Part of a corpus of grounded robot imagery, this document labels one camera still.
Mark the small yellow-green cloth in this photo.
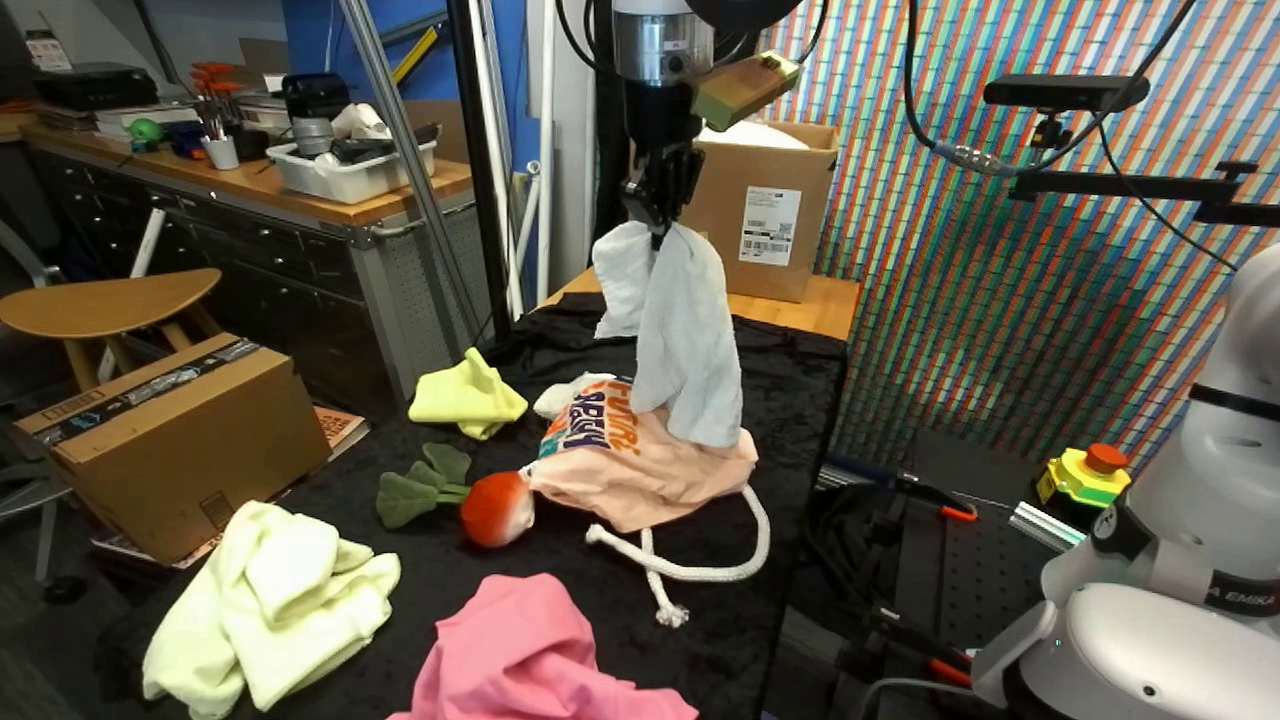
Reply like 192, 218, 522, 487
407, 348, 528, 442

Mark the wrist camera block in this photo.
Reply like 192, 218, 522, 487
690, 51, 800, 131

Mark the white plastic bin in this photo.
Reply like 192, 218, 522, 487
266, 142, 407, 206

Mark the white crumpled cloth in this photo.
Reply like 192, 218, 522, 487
530, 384, 579, 419

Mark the pink cloth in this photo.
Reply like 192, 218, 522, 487
386, 571, 697, 720

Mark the black table cloth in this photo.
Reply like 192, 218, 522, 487
94, 292, 850, 720

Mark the wooden workbench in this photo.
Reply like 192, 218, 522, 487
15, 113, 492, 411

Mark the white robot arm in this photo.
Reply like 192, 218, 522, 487
969, 250, 1280, 720

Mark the cardboard box on table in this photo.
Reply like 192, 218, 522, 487
685, 121, 835, 299

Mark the large pale green towel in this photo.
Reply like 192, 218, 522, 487
140, 502, 399, 720

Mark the wooden stool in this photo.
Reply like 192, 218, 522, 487
0, 270, 219, 388

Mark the red radish plush toy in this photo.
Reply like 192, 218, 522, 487
374, 446, 537, 547

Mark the yellow emergency stop button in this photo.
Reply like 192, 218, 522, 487
1035, 446, 1130, 507

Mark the cardboard box on floor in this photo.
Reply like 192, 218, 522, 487
20, 333, 327, 563

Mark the white rope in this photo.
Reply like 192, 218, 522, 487
579, 481, 777, 634

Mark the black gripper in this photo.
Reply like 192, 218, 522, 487
625, 85, 703, 246

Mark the peach printed t-shirt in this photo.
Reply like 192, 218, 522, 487
521, 374, 755, 531

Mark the white terry towel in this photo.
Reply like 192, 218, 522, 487
593, 222, 745, 449

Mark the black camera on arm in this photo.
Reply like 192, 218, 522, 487
984, 72, 1280, 227

